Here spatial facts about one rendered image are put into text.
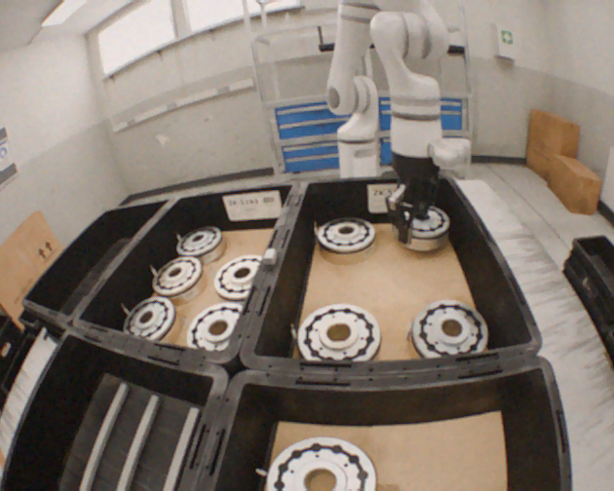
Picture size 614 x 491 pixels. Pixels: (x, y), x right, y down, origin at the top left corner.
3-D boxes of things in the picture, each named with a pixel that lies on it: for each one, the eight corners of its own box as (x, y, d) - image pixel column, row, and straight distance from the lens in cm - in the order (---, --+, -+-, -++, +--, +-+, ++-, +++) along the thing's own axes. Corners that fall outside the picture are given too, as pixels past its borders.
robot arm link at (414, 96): (384, 120, 37) (447, 121, 39) (371, 7, 37) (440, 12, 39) (375, 111, 44) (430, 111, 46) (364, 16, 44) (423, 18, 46)
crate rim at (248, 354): (303, 191, 57) (302, 180, 56) (450, 186, 59) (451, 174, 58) (242, 378, 29) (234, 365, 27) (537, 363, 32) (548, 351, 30)
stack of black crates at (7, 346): (39, 356, 233) (0, 309, 218) (57, 365, 204) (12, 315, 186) (18, 399, 232) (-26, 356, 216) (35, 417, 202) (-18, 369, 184)
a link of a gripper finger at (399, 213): (387, 192, 41) (396, 216, 45) (380, 201, 40) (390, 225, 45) (402, 198, 40) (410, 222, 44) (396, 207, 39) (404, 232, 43)
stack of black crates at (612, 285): (536, 313, 153) (571, 238, 128) (571, 303, 173) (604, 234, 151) (564, 380, 140) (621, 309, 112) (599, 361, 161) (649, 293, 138)
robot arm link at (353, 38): (328, 2, 64) (365, 5, 69) (320, 106, 71) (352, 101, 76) (356, 7, 56) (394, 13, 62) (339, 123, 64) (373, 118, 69)
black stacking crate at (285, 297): (311, 231, 62) (303, 183, 56) (445, 226, 63) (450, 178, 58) (269, 410, 37) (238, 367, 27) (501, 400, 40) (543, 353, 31)
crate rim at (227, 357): (181, 204, 70) (178, 195, 69) (303, 191, 57) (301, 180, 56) (77, 334, 49) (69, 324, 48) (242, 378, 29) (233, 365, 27)
